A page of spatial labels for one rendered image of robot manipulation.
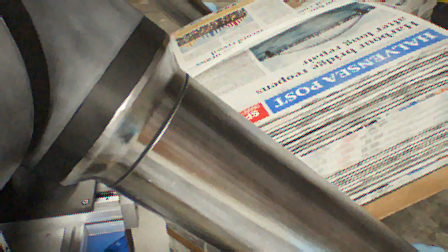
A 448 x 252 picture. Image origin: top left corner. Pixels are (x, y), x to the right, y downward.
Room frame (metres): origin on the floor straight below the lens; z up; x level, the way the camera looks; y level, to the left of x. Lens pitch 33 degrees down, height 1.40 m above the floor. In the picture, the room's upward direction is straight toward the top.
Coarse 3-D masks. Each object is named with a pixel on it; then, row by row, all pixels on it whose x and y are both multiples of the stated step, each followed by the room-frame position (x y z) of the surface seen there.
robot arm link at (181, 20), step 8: (152, 0) 0.76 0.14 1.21; (160, 0) 0.76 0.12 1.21; (168, 0) 0.76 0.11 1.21; (176, 0) 0.77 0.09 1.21; (184, 0) 0.78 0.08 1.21; (192, 0) 0.79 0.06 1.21; (200, 0) 0.81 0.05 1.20; (160, 8) 0.77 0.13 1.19; (168, 8) 0.77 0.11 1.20; (176, 8) 0.77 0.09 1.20; (184, 8) 0.77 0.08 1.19; (192, 8) 0.78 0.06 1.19; (200, 8) 0.79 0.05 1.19; (208, 8) 0.82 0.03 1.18; (168, 16) 0.78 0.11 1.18; (176, 16) 0.77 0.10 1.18; (184, 16) 0.77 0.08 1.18; (192, 16) 0.78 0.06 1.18; (200, 16) 0.79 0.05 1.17; (176, 24) 0.79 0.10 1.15; (184, 24) 0.78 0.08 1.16
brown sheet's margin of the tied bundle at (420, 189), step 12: (444, 168) 0.36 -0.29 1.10; (420, 180) 0.36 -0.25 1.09; (432, 180) 0.36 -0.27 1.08; (444, 180) 0.37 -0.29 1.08; (396, 192) 0.35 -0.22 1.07; (408, 192) 0.35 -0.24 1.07; (420, 192) 0.36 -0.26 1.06; (432, 192) 0.36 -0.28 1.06; (372, 204) 0.34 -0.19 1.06; (384, 204) 0.34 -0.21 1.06; (396, 204) 0.35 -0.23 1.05; (408, 204) 0.35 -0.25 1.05; (384, 216) 0.35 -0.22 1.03
